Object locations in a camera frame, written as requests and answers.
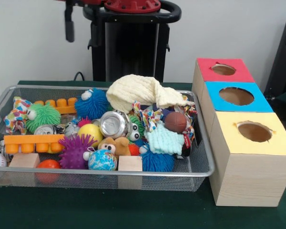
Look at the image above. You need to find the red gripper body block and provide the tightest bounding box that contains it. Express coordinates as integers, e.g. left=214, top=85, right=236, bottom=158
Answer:
left=61, top=0, right=103, bottom=6

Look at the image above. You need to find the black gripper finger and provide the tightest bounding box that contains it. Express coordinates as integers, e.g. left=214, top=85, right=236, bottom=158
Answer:
left=92, top=4, right=102, bottom=48
left=65, top=1, right=75, bottom=43

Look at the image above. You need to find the cream knitted cloth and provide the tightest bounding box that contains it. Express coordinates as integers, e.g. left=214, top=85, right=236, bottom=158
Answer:
left=106, top=74, right=195, bottom=113

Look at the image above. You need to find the shallow silver mesh bin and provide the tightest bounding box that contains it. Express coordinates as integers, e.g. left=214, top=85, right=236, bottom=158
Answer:
left=0, top=85, right=215, bottom=192

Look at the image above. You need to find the wooden box with three holes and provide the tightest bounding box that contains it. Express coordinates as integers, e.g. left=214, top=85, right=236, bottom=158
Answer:
left=192, top=58, right=286, bottom=207

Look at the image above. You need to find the blue spiky rubber ball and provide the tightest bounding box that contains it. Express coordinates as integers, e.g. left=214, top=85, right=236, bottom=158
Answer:
left=74, top=87, right=110, bottom=120

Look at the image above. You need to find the green spiky ball with eyes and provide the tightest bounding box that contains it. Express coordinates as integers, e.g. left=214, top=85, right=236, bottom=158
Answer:
left=25, top=102, right=61, bottom=134

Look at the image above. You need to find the smooth yellow ball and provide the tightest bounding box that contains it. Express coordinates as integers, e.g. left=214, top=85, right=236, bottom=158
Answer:
left=77, top=123, right=103, bottom=146

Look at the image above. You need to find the orange toy building brick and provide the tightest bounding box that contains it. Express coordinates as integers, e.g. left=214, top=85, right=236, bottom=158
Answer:
left=3, top=134, right=65, bottom=154

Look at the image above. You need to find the brown toy football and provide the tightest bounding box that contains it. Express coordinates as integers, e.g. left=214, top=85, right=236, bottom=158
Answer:
left=164, top=112, right=187, bottom=134

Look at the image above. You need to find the purple spiky ball with eyes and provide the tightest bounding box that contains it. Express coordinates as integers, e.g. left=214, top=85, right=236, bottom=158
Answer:
left=58, top=133, right=98, bottom=169

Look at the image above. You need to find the blue white patterned ball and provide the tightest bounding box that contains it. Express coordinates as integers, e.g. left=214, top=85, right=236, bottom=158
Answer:
left=87, top=149, right=118, bottom=171

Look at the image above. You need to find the red orange ball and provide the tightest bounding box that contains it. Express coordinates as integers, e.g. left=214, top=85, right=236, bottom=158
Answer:
left=36, top=159, right=61, bottom=184

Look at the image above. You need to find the dark green table cloth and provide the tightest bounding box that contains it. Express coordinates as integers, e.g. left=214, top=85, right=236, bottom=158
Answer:
left=0, top=80, right=286, bottom=229

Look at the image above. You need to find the black upright panel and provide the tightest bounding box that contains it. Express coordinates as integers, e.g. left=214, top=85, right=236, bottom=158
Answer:
left=264, top=15, right=286, bottom=96

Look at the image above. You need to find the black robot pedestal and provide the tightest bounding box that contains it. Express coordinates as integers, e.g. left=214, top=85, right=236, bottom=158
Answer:
left=82, top=0, right=182, bottom=83

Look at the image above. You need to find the black looped cable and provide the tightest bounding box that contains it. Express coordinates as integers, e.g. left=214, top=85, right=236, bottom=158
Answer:
left=73, top=71, right=86, bottom=82

